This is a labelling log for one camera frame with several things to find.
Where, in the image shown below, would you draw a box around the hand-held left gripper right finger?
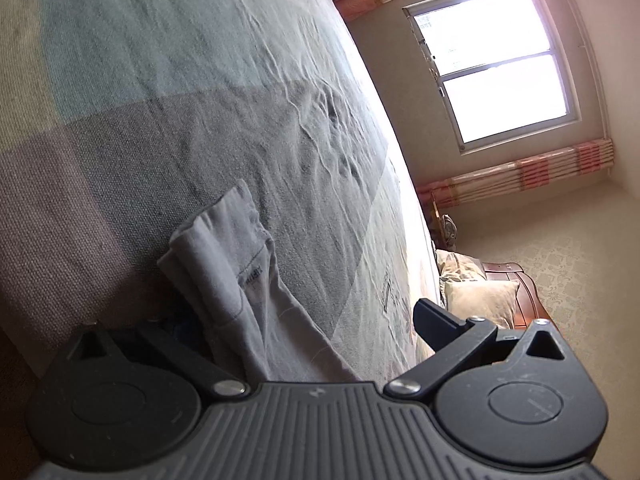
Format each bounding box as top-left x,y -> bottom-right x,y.
384,298 -> 566,402

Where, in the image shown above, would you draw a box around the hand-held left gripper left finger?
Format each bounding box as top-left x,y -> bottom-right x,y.
67,317 -> 249,402

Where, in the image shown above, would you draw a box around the grey printed pants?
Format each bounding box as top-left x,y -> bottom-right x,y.
157,178 -> 362,383

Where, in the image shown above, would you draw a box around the beige printed pillow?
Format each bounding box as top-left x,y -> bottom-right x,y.
444,280 -> 522,331

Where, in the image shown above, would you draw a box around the crumpled beige pillow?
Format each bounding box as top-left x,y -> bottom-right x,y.
434,249 -> 487,283

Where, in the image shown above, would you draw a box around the grey bundled cloth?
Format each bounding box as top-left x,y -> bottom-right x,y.
440,213 -> 459,249

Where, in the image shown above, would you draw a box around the wooden headboard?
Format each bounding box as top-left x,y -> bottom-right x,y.
479,260 -> 555,331

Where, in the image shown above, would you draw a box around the wooden bedside shelf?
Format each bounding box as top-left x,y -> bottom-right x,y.
431,199 -> 447,241

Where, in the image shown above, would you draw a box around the window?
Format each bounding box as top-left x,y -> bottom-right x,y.
401,0 -> 584,155

